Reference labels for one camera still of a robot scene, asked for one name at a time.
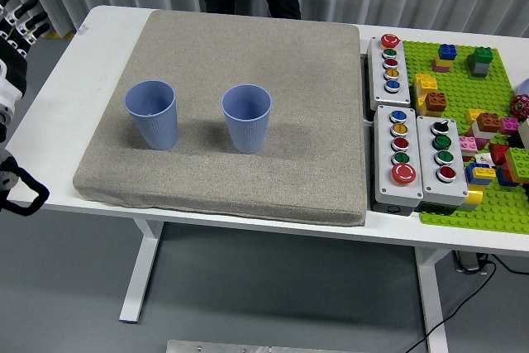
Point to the white table leg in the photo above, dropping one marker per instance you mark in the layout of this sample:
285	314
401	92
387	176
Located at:
432	295
142	270

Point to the yellow cylinder toy brick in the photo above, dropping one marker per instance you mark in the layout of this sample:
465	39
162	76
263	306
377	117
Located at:
474	197

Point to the grey power adapter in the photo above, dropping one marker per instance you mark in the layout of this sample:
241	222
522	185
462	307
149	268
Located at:
469	263

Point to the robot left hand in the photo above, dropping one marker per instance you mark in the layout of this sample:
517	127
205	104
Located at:
12	76

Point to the green studded baseplate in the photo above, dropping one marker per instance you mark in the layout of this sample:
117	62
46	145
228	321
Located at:
454	92

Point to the blue toy brick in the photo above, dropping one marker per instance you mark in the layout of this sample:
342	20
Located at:
447	52
503	177
471	173

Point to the red valve handwheel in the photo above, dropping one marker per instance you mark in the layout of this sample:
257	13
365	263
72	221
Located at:
520	106

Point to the grey-brown mat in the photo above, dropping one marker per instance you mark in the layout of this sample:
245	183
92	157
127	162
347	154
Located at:
268	179

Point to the cream box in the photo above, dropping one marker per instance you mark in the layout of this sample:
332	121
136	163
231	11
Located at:
525	134

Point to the pale blue plate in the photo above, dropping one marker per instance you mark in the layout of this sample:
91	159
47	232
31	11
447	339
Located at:
524	88

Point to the small table sticker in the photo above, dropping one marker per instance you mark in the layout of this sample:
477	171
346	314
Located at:
83	30

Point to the pink toy brick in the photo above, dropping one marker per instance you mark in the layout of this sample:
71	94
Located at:
509	125
468	143
439	68

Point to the blue ribbed plastic cup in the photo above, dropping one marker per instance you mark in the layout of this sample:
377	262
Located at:
153	125
248	130

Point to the grey four-button control box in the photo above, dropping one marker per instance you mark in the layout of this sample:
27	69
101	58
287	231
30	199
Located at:
430	187

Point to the grey toy brick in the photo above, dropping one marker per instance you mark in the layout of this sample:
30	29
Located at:
480	70

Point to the red toy brick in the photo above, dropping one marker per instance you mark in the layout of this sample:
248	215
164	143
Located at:
499	154

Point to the white printed toy brick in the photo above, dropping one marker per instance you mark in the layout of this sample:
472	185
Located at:
482	158

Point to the brown toy brick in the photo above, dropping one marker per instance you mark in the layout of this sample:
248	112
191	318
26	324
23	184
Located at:
488	121
436	101

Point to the large green toy brick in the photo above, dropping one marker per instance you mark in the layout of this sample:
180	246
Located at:
520	160

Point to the grey five-button control box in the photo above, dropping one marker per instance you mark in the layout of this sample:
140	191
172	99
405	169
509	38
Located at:
386	187
382	88

